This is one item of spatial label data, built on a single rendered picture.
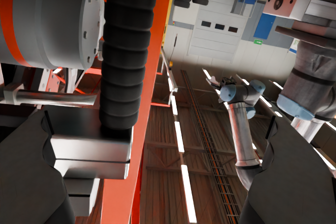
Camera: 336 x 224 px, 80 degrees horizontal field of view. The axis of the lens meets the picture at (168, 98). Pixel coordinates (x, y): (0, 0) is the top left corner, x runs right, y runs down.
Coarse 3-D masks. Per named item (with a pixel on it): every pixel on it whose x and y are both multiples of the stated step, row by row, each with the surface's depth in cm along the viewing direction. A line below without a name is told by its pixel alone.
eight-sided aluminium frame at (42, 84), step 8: (16, 72) 48; (24, 72) 49; (40, 72) 50; (48, 72) 53; (16, 80) 48; (24, 80) 50; (32, 80) 49; (40, 80) 49; (24, 88) 50; (32, 88) 48; (40, 88) 50; (24, 104) 48; (32, 104) 47; (40, 104) 51
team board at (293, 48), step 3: (294, 39) 837; (297, 39) 820; (291, 42) 851; (294, 42) 835; (297, 42) 818; (291, 45) 849; (294, 45) 832; (288, 48) 864; (291, 48) 847; (294, 48) 830; (288, 51) 867; (291, 51) 844; (294, 51) 827
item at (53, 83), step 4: (32, 72) 53; (52, 72) 56; (32, 76) 53; (52, 76) 56; (48, 80) 54; (52, 80) 56; (56, 80) 60; (28, 84) 52; (48, 84) 54; (52, 84) 57; (56, 84) 60; (28, 88) 52; (48, 88) 54; (52, 88) 57; (56, 88) 60
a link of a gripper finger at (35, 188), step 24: (48, 120) 11; (0, 144) 9; (24, 144) 9; (48, 144) 9; (0, 168) 8; (24, 168) 8; (48, 168) 8; (0, 192) 7; (24, 192) 7; (48, 192) 7; (0, 216) 6; (24, 216) 6; (48, 216) 6; (72, 216) 7
